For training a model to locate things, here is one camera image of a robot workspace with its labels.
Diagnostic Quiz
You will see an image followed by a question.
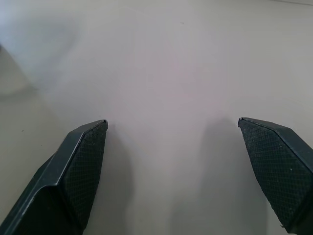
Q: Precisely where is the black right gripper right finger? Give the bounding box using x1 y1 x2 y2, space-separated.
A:
238 117 313 235

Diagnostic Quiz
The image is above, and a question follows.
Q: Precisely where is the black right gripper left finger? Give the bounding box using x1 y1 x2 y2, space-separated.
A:
0 119 109 235

